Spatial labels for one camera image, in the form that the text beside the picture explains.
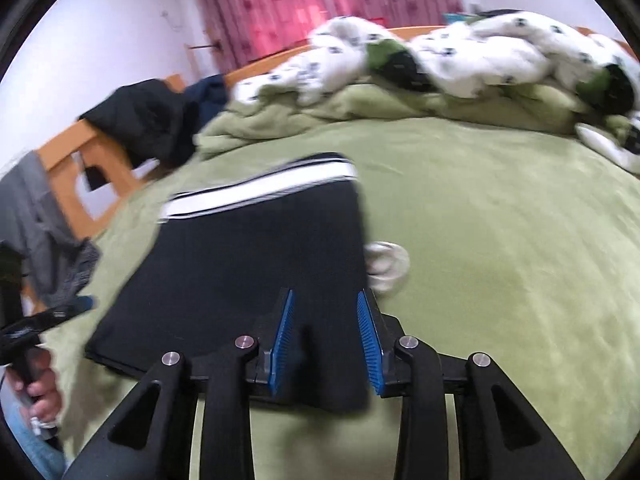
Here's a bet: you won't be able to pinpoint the green fleece blanket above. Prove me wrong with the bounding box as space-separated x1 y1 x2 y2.
40 82 640 480

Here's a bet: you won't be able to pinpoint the person's left forearm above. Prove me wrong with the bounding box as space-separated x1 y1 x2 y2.
0 410 68 480

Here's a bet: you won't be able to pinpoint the person's left hand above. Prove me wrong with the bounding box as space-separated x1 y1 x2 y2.
9 347 65 428

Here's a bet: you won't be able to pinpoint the grey clothing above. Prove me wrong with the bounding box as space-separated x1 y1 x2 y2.
0 152 103 306

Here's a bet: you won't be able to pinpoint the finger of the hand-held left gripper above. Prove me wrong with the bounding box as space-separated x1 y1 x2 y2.
30 296 96 333

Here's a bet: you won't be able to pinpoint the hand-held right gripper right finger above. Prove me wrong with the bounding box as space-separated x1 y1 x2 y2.
356 289 586 480

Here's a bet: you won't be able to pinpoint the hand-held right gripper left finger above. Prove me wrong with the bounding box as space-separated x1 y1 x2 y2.
62 287 308 480

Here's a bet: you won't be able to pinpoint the black jacket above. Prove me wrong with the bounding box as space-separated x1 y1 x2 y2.
79 77 201 168

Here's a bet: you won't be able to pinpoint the white ring-shaped loop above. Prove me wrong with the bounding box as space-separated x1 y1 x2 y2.
364 241 412 292

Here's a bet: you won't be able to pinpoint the pink patterned curtain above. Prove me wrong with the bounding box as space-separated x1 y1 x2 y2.
185 0 466 68

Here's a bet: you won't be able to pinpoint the black pants with white stripes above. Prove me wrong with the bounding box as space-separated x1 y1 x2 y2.
84 151 373 413

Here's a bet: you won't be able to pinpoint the white spotted quilt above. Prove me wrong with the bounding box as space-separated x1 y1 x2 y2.
232 10 640 171

